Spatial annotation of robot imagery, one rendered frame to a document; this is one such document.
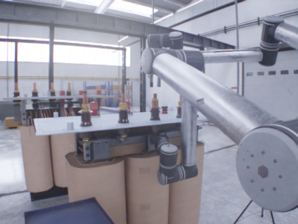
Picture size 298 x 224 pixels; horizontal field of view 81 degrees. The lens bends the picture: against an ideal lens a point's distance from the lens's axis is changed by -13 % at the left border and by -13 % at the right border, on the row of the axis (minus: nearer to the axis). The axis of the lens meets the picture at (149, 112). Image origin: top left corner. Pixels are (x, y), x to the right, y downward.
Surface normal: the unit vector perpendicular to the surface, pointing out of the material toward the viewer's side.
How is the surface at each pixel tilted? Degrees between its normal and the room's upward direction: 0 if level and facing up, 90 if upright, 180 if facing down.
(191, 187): 90
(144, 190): 90
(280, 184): 93
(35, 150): 90
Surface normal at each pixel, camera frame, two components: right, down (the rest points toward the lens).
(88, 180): 0.23, 0.09
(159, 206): 0.54, 0.07
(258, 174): -0.93, 0.08
